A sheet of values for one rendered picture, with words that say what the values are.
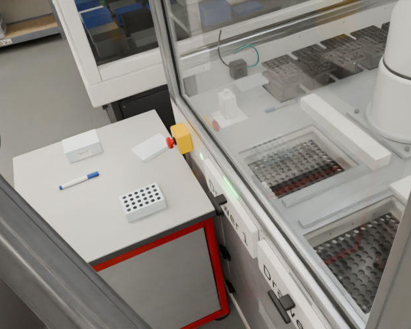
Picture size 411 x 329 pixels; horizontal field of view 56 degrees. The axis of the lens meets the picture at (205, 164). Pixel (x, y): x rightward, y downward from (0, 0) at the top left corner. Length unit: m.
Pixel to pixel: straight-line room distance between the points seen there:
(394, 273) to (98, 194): 1.02
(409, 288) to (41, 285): 0.37
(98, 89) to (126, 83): 0.11
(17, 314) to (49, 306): 1.58
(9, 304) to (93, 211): 0.72
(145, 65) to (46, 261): 1.33
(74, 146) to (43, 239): 1.12
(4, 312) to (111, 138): 0.87
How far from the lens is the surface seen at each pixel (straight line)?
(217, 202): 1.00
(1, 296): 1.84
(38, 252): 0.37
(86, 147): 1.47
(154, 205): 1.19
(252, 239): 0.93
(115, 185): 1.34
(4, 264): 0.38
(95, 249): 1.19
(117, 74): 1.62
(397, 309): 0.54
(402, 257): 0.48
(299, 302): 0.82
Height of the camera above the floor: 1.65
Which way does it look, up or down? 42 degrees down
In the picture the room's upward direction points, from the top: 10 degrees counter-clockwise
